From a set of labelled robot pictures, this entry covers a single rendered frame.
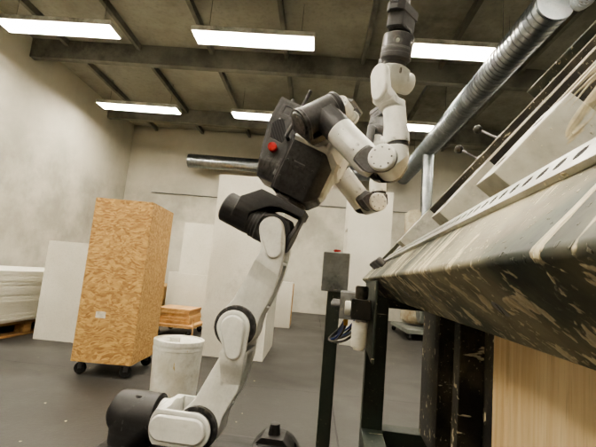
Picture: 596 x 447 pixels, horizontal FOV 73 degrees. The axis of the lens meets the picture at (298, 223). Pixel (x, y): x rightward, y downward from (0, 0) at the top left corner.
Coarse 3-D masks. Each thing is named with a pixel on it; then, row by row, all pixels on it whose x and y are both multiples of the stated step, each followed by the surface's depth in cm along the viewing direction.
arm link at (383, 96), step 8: (384, 64) 114; (376, 72) 116; (384, 72) 113; (376, 80) 115; (384, 80) 113; (376, 88) 115; (384, 88) 112; (376, 96) 115; (384, 96) 113; (392, 96) 113; (376, 104) 116; (384, 104) 114; (392, 104) 113; (400, 104) 113
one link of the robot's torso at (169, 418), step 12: (180, 396) 146; (192, 396) 148; (168, 408) 134; (180, 408) 145; (156, 420) 130; (168, 420) 130; (180, 420) 130; (192, 420) 129; (204, 420) 130; (156, 432) 130; (168, 432) 130; (180, 432) 129; (192, 432) 129; (204, 432) 129; (156, 444) 130; (168, 444) 130; (180, 444) 129; (192, 444) 128; (204, 444) 129
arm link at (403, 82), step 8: (384, 48) 115; (392, 48) 114; (400, 48) 113; (384, 56) 115; (392, 56) 114; (400, 56) 114; (408, 56) 114; (392, 64) 114; (400, 64) 115; (392, 72) 114; (400, 72) 115; (408, 72) 117; (392, 80) 115; (400, 80) 116; (408, 80) 117; (392, 88) 117; (400, 88) 118; (408, 88) 118
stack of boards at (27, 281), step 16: (0, 272) 362; (16, 272) 381; (32, 272) 402; (0, 288) 363; (16, 288) 383; (32, 288) 405; (0, 304) 366; (16, 304) 386; (32, 304) 408; (0, 320) 366; (16, 320) 387; (32, 320) 413; (0, 336) 373
